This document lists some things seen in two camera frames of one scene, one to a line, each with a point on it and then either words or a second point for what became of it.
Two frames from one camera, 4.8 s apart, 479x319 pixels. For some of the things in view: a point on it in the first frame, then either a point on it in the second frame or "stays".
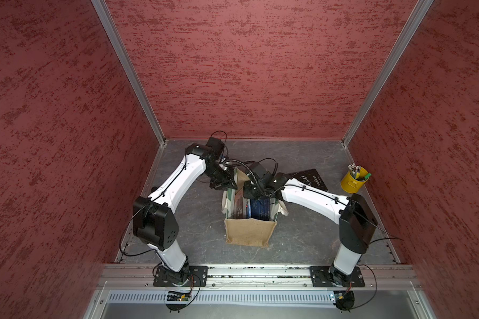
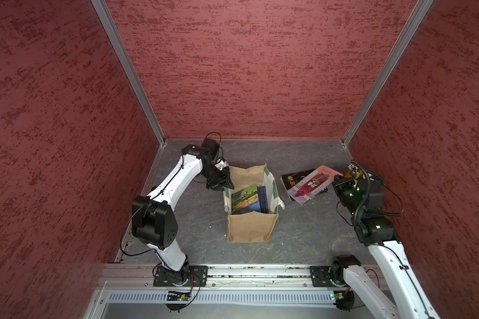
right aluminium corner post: (421, 9) stays
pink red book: (239, 205) -> (302, 185)
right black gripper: (247, 193) -> (338, 184)
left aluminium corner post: (120, 45) stays
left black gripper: (226, 183) stays
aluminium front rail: (396, 276) stays
